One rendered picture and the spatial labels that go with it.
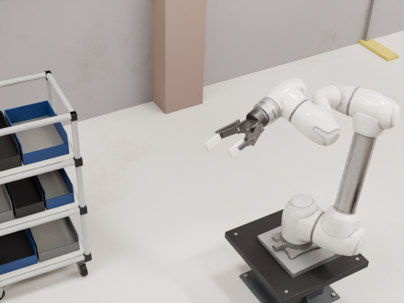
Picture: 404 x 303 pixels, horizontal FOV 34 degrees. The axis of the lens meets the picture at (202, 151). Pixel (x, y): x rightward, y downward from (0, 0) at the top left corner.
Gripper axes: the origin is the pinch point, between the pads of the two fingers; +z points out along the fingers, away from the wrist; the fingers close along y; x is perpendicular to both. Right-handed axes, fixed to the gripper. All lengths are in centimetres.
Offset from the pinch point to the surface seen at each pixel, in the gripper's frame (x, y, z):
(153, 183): 81, -159, -34
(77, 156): 9, -91, 18
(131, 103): 59, -230, -75
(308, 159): 119, -124, -122
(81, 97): 35, -229, -45
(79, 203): 35, -105, 25
